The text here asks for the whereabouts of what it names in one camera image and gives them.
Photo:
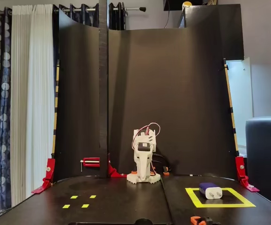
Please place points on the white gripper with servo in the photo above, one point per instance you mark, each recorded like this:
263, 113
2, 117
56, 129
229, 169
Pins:
142, 164

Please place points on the blue white charger block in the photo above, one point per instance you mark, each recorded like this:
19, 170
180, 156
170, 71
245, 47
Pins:
213, 194

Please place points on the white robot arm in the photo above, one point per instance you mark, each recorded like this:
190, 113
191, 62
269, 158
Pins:
131, 178

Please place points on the red screw clamp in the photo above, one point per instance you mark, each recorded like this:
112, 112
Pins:
92, 162

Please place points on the small yellow tape marker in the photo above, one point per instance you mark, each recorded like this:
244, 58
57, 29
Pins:
85, 206
93, 196
66, 206
74, 197

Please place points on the black corrugated backdrop board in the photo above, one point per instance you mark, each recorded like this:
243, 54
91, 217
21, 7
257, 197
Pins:
172, 93

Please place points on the yellow tape square outline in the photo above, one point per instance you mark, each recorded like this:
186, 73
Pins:
219, 205

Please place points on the white cabinet door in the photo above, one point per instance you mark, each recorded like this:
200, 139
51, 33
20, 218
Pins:
240, 93

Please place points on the white pleated curtain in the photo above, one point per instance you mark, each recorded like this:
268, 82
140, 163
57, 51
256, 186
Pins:
32, 93

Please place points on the dark blue patterned curtain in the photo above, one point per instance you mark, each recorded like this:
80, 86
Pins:
0, 93
116, 18

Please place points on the silver curtain rod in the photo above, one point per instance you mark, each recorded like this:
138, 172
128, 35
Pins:
133, 9

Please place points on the yellow round object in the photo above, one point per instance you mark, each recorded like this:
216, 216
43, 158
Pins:
187, 4

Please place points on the red hinged bracket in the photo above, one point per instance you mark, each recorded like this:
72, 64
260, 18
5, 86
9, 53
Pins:
49, 168
240, 166

